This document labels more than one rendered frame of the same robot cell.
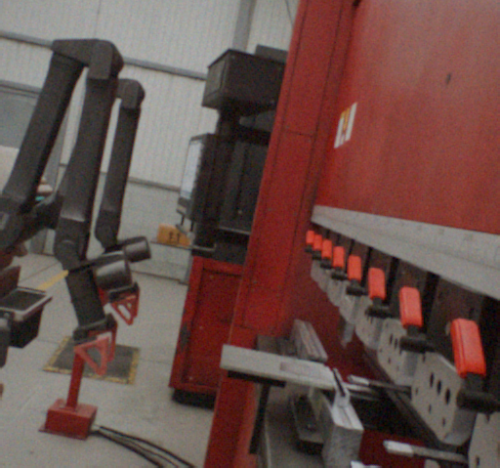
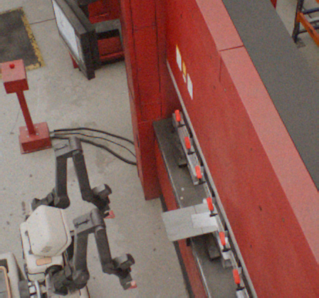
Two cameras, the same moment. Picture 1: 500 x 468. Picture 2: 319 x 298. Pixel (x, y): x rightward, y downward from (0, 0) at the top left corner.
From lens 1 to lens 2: 2.52 m
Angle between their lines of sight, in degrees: 48
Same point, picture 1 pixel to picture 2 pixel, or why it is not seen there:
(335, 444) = (226, 262)
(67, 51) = (84, 233)
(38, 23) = not seen: outside the picture
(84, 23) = not seen: outside the picture
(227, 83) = not seen: outside the picture
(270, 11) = not seen: outside the picture
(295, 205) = (154, 62)
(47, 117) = (83, 247)
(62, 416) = (31, 142)
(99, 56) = (99, 232)
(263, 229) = (139, 79)
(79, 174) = (103, 252)
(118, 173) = (84, 178)
